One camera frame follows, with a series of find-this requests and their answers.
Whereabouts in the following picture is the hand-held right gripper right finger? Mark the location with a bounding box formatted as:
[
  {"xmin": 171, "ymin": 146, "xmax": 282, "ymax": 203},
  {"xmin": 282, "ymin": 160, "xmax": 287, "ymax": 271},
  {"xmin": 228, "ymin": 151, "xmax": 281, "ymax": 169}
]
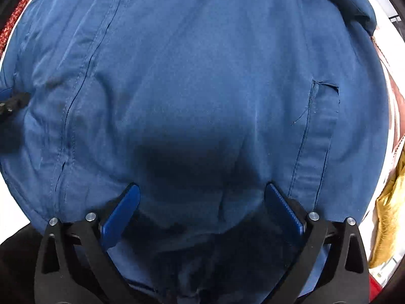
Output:
[{"xmin": 265, "ymin": 182, "xmax": 370, "ymax": 304}]

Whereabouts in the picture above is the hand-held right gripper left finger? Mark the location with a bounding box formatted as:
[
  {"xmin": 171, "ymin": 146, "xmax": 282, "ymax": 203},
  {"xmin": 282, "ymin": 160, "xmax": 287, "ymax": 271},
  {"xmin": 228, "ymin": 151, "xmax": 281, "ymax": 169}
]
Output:
[{"xmin": 34, "ymin": 183, "xmax": 141, "ymax": 304}]

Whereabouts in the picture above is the navy blue garment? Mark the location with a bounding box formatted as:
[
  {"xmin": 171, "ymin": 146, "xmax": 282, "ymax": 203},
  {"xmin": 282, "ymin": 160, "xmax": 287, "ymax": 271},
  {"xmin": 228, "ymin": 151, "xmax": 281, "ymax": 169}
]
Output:
[{"xmin": 0, "ymin": 0, "xmax": 390, "ymax": 304}]

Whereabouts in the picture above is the red floral cloth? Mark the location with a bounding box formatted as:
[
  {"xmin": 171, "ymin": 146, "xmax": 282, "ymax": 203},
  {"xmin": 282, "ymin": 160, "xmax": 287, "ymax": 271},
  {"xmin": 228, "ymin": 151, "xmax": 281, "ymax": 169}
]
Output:
[{"xmin": 0, "ymin": 0, "xmax": 41, "ymax": 53}]

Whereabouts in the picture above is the pink polka dot quilt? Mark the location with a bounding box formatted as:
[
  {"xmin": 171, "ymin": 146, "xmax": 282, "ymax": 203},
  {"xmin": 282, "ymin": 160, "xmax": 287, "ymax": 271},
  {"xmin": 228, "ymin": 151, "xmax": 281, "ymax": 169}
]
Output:
[{"xmin": 0, "ymin": 22, "xmax": 405, "ymax": 279}]

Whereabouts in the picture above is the gold satin cushion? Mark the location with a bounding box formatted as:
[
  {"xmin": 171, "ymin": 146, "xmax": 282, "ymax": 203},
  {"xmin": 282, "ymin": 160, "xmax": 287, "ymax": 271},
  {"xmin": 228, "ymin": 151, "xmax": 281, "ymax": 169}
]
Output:
[{"xmin": 368, "ymin": 150, "xmax": 405, "ymax": 269}]

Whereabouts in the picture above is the red plastic object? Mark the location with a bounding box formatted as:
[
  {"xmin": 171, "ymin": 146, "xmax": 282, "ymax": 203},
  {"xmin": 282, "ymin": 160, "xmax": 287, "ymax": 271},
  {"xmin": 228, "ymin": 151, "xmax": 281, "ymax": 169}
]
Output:
[{"xmin": 369, "ymin": 275, "xmax": 384, "ymax": 302}]

